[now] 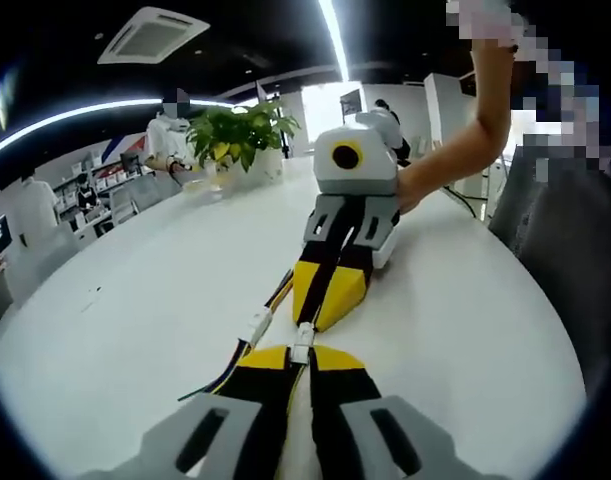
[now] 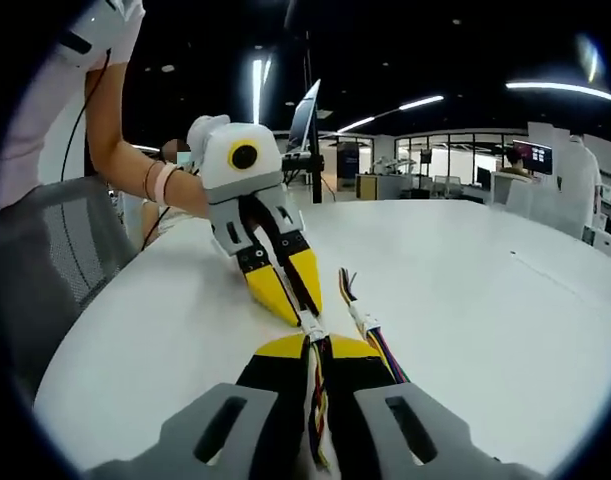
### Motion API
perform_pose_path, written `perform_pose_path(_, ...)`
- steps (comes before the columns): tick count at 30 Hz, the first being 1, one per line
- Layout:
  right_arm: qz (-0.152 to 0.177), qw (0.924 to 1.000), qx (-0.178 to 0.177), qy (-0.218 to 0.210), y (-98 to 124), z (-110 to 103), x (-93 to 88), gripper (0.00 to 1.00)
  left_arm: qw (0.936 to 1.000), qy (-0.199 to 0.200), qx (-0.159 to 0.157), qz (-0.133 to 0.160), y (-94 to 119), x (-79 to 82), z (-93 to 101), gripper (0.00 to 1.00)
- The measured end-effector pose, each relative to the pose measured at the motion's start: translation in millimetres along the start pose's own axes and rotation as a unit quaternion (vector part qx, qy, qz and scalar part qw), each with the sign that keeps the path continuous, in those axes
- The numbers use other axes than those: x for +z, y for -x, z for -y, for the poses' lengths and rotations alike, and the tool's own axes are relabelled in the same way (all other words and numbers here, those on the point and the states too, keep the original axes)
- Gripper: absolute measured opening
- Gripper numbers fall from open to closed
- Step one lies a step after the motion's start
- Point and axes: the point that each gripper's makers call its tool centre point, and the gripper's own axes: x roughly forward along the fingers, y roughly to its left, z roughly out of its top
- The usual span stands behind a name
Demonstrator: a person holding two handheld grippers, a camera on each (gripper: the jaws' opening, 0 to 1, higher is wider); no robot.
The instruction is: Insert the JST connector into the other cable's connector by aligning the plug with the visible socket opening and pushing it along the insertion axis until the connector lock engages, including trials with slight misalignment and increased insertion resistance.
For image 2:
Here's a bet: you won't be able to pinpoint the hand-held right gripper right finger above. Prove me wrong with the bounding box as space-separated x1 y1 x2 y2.
328 334 547 480

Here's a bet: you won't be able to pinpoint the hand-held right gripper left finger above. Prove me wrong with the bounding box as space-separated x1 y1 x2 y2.
84 333 311 480

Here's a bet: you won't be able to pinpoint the JST connector thick multicoloured wires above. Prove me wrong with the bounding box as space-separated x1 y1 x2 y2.
363 313 413 387

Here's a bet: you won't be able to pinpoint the JST connector black yellow wires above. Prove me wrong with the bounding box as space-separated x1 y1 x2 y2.
298 319 336 474

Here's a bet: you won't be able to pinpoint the pink wristband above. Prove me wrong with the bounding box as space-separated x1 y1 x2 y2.
143 159 180 205

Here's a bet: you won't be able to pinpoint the ceiling light strip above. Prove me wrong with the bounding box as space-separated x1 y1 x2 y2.
336 94 446 135
251 58 265 127
504 80 611 104

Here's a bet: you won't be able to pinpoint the yellow brown cabinet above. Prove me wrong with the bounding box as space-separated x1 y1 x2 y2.
355 173 382 202

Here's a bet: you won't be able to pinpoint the blue standing banner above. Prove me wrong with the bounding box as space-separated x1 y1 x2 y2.
335 140 360 192

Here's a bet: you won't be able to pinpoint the grey mesh chair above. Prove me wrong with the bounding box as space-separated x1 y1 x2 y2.
0 176 137 404

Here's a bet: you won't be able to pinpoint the white chest device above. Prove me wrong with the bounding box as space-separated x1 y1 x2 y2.
58 0 147 67

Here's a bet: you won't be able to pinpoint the thin black cable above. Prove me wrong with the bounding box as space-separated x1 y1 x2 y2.
58 46 112 182

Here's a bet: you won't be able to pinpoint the wall monitor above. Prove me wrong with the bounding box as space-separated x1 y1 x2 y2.
512 139 555 177

